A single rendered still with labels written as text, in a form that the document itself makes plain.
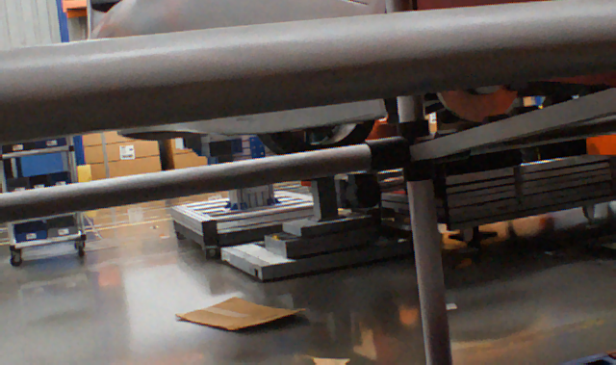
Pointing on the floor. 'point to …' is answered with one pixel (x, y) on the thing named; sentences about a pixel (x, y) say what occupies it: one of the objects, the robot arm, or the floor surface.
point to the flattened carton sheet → (235, 314)
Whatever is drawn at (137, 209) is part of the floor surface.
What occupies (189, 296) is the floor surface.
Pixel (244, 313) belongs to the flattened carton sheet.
